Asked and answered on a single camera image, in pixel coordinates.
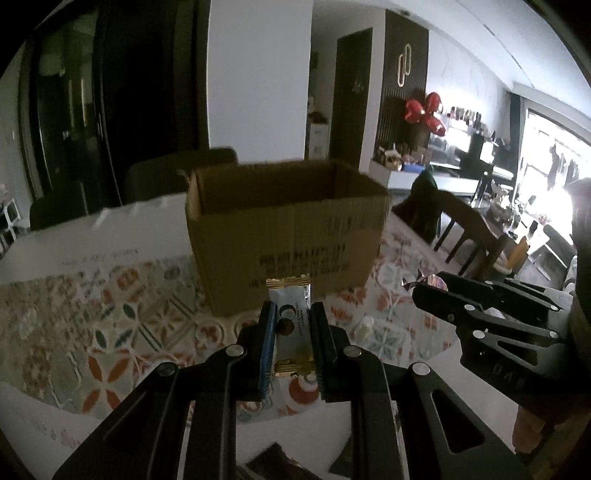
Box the red foil balloons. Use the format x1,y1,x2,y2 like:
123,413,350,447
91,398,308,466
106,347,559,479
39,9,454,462
405,91,448,136

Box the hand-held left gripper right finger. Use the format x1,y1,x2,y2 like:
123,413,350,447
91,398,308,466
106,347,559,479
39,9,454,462
311,301,532,480

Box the brown cardboard box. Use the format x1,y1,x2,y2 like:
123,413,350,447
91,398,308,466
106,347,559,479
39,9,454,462
185,158,394,318

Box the small white candy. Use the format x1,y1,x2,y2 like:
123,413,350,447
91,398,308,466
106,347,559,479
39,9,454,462
353,316,379,346

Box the green bag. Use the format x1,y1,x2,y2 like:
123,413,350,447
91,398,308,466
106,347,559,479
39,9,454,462
411,171,439,217

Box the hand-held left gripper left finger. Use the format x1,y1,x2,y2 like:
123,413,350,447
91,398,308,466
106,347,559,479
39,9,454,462
53,301,279,480

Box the dark glass sliding doors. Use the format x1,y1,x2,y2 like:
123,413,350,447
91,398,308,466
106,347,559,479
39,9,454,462
18,0,208,208

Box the twisted foil candy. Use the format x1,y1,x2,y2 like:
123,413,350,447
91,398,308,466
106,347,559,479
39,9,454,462
401,270,446,292

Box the white gold snack bar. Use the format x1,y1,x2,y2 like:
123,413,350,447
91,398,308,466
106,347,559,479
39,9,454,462
267,273,317,376

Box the dark wooden chair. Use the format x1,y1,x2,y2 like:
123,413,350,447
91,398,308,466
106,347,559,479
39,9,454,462
392,187,511,280

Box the dark snack bar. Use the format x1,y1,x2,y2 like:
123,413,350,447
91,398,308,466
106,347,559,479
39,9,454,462
245,442,324,480

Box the patterned table runner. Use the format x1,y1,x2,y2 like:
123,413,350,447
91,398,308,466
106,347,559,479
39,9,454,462
0,212,462,421

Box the dark upholstered chair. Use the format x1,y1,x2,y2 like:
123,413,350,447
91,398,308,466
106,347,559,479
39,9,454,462
28,193,93,232
124,148,240,204

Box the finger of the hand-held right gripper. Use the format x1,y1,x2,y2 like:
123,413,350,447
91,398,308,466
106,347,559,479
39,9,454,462
412,285,565,352
435,271,565,315

